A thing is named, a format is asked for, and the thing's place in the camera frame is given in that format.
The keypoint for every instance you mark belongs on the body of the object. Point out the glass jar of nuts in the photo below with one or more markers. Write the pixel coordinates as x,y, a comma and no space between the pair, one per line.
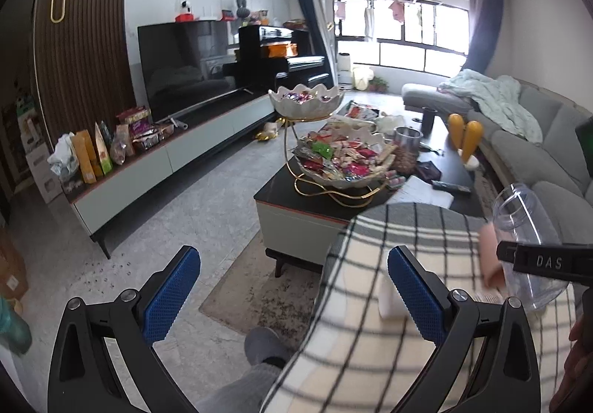
407,142

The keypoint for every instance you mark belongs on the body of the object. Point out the left navy curtain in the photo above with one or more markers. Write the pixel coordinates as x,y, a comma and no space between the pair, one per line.
321,34

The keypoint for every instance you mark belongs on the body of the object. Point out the light green blanket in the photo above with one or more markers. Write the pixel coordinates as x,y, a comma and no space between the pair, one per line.
498,100

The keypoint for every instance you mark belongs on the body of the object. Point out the grey slippered foot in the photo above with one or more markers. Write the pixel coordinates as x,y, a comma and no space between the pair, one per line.
263,346

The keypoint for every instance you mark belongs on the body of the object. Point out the black remote control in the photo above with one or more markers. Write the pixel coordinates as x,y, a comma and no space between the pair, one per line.
451,188

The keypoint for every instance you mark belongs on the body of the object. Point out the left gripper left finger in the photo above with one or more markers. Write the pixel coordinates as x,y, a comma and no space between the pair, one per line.
82,377

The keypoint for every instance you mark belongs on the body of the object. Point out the two tier snack bowl stand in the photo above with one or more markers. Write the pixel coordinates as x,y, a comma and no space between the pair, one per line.
328,154

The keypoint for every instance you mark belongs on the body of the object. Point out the person's right hand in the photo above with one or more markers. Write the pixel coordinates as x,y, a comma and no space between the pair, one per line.
574,365

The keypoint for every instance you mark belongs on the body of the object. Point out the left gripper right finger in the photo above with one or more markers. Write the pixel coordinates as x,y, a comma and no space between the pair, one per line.
505,376

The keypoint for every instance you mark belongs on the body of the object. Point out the black coffee table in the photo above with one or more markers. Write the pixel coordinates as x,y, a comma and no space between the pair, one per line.
299,226

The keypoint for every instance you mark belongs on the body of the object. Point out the black upright piano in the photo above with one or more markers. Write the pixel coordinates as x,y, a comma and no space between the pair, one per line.
269,57

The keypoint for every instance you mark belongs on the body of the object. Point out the grey rabbit plush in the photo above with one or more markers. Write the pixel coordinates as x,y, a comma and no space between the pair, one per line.
242,12

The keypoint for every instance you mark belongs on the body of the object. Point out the black flat television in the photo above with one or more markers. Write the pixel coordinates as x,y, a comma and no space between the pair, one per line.
187,65

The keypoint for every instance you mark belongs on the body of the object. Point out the plaid checkered tablecloth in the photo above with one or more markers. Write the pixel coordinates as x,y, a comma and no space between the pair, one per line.
374,327

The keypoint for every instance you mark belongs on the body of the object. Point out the right navy curtain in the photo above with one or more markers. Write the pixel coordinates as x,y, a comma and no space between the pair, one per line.
487,20

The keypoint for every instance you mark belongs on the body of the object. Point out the clear plastic cup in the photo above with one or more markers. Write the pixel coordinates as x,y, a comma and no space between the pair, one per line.
519,216

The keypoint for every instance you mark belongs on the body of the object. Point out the navy curtain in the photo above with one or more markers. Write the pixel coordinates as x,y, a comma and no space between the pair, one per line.
487,20
321,34

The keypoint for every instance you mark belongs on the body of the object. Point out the potted plant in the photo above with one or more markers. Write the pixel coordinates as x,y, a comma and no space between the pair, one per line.
378,85

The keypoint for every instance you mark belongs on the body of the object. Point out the white ceramic cup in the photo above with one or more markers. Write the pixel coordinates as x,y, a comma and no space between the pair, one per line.
390,304

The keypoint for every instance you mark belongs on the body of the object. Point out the white air purifier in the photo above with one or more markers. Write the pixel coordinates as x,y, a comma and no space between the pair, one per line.
344,69

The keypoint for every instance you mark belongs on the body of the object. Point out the pink plastic cup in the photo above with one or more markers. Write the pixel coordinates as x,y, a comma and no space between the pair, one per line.
490,267

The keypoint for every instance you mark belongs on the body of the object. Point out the orange snack box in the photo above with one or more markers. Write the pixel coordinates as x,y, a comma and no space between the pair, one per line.
86,154

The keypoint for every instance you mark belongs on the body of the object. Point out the grey sectional sofa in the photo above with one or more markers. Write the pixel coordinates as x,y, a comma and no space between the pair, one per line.
556,170

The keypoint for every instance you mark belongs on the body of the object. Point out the patterned floor rug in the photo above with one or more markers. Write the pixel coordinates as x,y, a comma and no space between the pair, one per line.
250,295

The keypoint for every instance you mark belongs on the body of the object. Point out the long tv cabinet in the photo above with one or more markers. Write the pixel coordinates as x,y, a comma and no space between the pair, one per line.
210,128

